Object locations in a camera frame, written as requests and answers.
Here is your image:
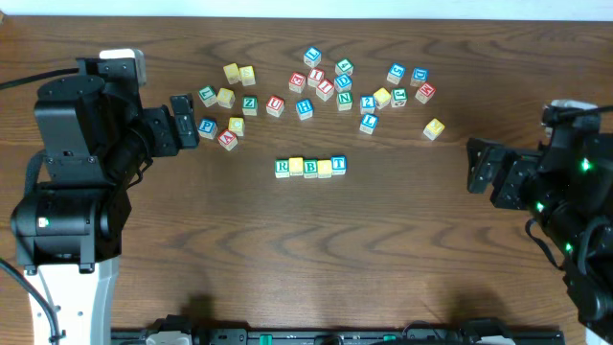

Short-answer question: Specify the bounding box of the green R block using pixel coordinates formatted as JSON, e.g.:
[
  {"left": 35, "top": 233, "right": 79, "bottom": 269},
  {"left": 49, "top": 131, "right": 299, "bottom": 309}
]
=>
[{"left": 275, "top": 159, "right": 290, "bottom": 178}]

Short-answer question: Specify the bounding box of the yellow O block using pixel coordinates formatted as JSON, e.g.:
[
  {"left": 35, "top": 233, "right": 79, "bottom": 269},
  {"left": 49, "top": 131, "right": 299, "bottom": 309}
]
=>
[
  {"left": 288, "top": 157, "right": 304, "bottom": 176},
  {"left": 317, "top": 159, "right": 333, "bottom": 178}
]

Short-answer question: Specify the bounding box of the green B block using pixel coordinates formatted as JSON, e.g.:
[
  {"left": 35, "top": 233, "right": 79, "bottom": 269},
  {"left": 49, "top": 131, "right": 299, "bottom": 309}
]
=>
[{"left": 303, "top": 159, "right": 318, "bottom": 178}]

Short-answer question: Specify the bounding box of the blue T block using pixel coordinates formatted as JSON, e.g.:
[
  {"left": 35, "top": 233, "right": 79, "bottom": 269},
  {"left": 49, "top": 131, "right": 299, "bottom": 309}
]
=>
[{"left": 330, "top": 155, "right": 347, "bottom": 175}]

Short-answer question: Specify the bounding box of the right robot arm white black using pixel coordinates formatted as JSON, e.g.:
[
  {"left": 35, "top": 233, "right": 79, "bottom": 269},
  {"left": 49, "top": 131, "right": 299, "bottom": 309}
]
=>
[{"left": 466, "top": 100, "right": 612, "bottom": 342}]

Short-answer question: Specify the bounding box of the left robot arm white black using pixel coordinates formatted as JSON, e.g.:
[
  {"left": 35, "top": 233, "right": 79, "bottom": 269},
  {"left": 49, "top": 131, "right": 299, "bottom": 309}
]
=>
[{"left": 11, "top": 75, "right": 199, "bottom": 344}]

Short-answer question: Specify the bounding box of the blue P block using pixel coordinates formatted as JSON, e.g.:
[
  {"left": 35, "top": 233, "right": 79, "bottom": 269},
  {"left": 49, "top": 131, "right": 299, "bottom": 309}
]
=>
[{"left": 197, "top": 118, "right": 217, "bottom": 140}]

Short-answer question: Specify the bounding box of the green L block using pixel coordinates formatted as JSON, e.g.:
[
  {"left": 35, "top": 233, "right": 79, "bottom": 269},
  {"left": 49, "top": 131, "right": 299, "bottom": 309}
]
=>
[{"left": 198, "top": 85, "right": 217, "bottom": 107}]

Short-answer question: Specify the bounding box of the red A block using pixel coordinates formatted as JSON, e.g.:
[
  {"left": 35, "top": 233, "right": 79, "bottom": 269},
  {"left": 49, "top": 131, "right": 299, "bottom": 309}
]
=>
[{"left": 217, "top": 129, "right": 238, "bottom": 150}]

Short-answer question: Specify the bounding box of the yellow block beside L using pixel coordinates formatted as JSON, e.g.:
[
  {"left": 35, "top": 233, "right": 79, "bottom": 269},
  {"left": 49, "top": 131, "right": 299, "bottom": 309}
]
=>
[{"left": 216, "top": 87, "right": 236, "bottom": 108}]

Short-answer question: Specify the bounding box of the yellow C block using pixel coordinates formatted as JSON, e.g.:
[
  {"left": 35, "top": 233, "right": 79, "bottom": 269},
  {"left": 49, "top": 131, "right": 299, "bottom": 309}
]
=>
[{"left": 228, "top": 117, "right": 245, "bottom": 137}]

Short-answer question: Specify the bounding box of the yellow block far right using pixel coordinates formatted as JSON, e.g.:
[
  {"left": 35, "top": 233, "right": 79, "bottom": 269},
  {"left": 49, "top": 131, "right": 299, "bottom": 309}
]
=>
[{"left": 423, "top": 118, "right": 445, "bottom": 141}]

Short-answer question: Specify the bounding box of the green Z block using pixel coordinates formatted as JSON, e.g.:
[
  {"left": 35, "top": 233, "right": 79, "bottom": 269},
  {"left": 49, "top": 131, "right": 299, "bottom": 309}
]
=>
[{"left": 241, "top": 96, "right": 258, "bottom": 116}]

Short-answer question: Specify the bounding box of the yellow block top left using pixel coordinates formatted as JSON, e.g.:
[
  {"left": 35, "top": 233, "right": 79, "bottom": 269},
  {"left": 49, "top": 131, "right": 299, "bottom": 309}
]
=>
[{"left": 223, "top": 63, "right": 241, "bottom": 84}]

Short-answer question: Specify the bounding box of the yellow S block top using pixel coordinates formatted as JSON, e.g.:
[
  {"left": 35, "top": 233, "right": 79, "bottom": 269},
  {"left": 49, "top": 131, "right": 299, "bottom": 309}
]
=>
[{"left": 239, "top": 65, "right": 256, "bottom": 86}]

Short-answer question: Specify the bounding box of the red U block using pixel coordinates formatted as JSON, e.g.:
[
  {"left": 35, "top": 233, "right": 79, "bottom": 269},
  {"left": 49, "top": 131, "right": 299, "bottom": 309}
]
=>
[{"left": 265, "top": 95, "right": 284, "bottom": 118}]

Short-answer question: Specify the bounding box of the red M block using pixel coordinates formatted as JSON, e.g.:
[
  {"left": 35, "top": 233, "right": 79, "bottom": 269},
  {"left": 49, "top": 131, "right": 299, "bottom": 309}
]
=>
[{"left": 415, "top": 82, "right": 436, "bottom": 104}]

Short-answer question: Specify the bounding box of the blue D block right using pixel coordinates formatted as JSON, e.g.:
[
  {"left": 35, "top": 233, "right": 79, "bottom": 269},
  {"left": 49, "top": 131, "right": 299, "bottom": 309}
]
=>
[{"left": 410, "top": 67, "right": 429, "bottom": 87}]

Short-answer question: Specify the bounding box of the blue d block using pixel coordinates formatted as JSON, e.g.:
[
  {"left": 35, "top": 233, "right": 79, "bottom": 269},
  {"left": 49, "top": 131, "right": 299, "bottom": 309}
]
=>
[
  {"left": 410, "top": 67, "right": 429, "bottom": 87},
  {"left": 334, "top": 74, "right": 352, "bottom": 93}
]

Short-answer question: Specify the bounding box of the green J block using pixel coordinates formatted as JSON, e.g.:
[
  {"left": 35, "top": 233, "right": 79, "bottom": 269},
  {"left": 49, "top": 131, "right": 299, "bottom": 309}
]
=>
[{"left": 391, "top": 88, "right": 408, "bottom": 107}]

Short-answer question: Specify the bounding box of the blue H block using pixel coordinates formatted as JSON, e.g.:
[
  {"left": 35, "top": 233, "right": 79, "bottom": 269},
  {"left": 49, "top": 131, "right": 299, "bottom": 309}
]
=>
[{"left": 296, "top": 99, "right": 314, "bottom": 121}]

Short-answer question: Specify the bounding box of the red E block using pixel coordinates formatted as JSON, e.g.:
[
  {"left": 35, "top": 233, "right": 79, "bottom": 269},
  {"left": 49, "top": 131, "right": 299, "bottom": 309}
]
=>
[{"left": 288, "top": 72, "right": 307, "bottom": 94}]

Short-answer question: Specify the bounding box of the yellow block centre right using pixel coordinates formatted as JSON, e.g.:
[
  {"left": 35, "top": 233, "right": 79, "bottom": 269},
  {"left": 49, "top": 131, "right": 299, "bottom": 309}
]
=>
[{"left": 373, "top": 87, "right": 392, "bottom": 109}]

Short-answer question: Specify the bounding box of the blue L block lower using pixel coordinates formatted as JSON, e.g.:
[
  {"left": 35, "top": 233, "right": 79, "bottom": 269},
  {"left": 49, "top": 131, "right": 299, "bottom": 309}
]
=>
[{"left": 359, "top": 113, "right": 378, "bottom": 134}]

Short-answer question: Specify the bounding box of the blue l block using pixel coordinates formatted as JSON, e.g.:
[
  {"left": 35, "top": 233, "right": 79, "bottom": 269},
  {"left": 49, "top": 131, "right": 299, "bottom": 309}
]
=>
[
  {"left": 359, "top": 113, "right": 378, "bottom": 134},
  {"left": 304, "top": 46, "right": 322, "bottom": 68}
]

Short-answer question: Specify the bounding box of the blue 5 block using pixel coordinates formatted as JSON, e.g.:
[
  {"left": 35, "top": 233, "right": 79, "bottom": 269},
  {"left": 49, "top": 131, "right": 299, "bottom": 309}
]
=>
[{"left": 386, "top": 63, "right": 406, "bottom": 85}]

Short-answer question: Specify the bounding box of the blue 2 block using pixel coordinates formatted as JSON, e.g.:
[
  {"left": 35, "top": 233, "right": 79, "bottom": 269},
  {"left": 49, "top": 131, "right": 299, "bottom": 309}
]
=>
[{"left": 359, "top": 95, "right": 376, "bottom": 115}]

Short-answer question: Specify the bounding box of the red I block upper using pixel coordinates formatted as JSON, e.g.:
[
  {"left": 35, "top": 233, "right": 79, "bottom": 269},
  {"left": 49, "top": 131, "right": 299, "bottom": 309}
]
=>
[{"left": 307, "top": 68, "right": 325, "bottom": 87}]

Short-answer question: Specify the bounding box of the red i block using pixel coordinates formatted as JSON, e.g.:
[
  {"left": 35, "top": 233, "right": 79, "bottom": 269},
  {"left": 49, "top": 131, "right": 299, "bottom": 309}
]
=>
[
  {"left": 307, "top": 68, "right": 325, "bottom": 87},
  {"left": 316, "top": 79, "right": 335, "bottom": 102}
]

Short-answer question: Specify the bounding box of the red I block lower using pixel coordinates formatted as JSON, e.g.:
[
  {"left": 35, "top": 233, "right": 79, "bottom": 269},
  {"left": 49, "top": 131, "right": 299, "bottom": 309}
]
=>
[{"left": 316, "top": 79, "right": 335, "bottom": 102}]

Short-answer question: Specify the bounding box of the blue L block top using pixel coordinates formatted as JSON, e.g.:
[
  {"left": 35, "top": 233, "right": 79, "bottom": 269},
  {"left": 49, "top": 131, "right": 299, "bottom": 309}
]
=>
[{"left": 304, "top": 46, "right": 322, "bottom": 68}]

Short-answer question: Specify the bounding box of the green N block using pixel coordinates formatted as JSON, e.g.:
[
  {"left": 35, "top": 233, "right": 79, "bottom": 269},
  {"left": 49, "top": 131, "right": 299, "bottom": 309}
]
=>
[{"left": 336, "top": 91, "right": 353, "bottom": 111}]

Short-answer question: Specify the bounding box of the blue D block centre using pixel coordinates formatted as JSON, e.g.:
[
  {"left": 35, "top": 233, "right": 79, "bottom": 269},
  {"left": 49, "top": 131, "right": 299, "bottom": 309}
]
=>
[{"left": 334, "top": 74, "right": 352, "bottom": 93}]

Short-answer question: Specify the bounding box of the green 4 block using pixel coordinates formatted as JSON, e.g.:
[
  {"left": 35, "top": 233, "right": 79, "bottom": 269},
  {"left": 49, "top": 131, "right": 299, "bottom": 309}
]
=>
[{"left": 335, "top": 57, "right": 354, "bottom": 76}]

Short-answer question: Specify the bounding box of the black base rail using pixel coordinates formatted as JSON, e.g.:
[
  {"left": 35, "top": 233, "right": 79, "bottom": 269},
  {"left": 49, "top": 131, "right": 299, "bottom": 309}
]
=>
[{"left": 110, "top": 315, "right": 566, "bottom": 345}]

